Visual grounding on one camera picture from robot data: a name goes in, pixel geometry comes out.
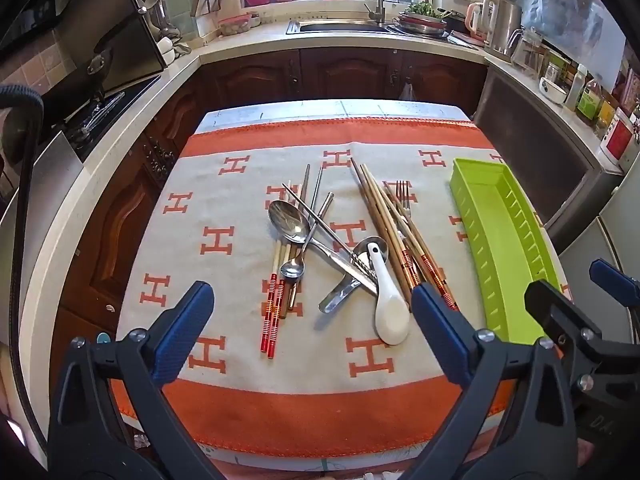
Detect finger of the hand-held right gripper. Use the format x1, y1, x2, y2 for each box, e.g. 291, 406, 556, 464
589, 259, 640, 341
524, 280, 616, 396

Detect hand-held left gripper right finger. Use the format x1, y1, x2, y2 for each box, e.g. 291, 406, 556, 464
410, 282, 588, 480

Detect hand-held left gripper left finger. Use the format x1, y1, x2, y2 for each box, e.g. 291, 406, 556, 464
47, 281, 226, 480

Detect red-banded white chopstick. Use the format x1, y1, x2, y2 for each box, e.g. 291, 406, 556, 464
260, 242, 281, 353
267, 180, 293, 359

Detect green plastic utensil tray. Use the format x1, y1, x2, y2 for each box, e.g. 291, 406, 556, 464
449, 157, 563, 345

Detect large metal spoon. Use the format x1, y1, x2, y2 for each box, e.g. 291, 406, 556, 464
268, 200, 378, 295

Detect grey cabinet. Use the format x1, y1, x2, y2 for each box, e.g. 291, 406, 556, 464
557, 175, 640, 341

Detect white ceramic spoon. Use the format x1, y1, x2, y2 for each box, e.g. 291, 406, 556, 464
366, 242, 412, 346

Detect metal soup ladle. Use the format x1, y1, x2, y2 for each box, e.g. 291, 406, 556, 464
319, 236, 391, 313

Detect brown wooden chopstick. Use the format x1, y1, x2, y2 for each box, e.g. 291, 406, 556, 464
282, 164, 311, 319

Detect small metal spoon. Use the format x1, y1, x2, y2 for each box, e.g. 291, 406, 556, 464
280, 191, 335, 281

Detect orange and white printed blanket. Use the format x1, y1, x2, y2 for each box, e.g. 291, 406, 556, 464
112, 117, 571, 461

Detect metal fork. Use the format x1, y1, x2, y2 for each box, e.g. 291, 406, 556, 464
395, 180, 414, 222

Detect red-labelled container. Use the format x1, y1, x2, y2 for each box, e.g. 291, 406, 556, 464
602, 107, 638, 161

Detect steel-front appliance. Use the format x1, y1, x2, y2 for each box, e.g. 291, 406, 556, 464
472, 67, 626, 256

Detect metal chopstick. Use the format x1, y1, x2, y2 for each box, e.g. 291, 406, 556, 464
307, 165, 324, 226
281, 182, 363, 273

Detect green-labelled bottle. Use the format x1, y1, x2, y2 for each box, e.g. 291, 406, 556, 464
577, 75, 606, 121

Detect white plastic bottle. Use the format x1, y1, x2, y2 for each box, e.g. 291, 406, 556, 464
565, 64, 588, 111

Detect white bowl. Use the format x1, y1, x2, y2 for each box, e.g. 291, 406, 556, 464
539, 76, 568, 105

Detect gas stove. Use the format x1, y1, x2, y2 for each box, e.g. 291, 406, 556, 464
42, 75, 161, 161

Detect glass pitcher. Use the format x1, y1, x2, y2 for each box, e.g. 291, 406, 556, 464
510, 30, 546, 78

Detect pale grid mat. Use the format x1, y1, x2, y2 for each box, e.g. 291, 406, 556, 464
195, 99, 473, 135

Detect brown wooden cabinets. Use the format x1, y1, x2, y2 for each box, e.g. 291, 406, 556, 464
50, 47, 488, 361

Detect steel kettle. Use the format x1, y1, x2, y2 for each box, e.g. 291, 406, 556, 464
485, 0, 523, 61

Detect white and pink kettle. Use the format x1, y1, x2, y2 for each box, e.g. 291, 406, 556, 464
465, 0, 501, 43

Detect glass lidded container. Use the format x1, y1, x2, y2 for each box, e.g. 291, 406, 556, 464
219, 14, 252, 37

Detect steel colander with vegetables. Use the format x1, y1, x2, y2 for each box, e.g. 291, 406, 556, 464
392, 2, 448, 37

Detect black range hood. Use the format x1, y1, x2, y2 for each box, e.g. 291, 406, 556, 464
0, 0, 166, 111

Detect steel sink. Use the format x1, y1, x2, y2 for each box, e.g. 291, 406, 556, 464
286, 19, 396, 36

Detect black braided cable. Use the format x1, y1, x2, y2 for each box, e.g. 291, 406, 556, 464
0, 85, 46, 461

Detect clear plastic wall sheet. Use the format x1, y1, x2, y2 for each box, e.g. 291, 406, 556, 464
520, 0, 626, 91

